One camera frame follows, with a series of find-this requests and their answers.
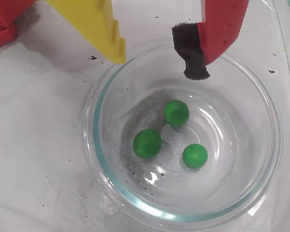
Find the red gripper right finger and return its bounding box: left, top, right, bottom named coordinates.
left=171, top=0, right=250, bottom=81

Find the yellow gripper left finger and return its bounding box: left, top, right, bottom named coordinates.
left=45, top=0, right=127, bottom=65

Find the green ball pill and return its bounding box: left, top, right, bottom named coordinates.
left=182, top=143, right=208, bottom=169
left=132, top=129, right=163, bottom=160
left=163, top=99, right=190, bottom=129

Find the glass bowl with teal rim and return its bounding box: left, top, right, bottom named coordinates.
left=81, top=40, right=285, bottom=232

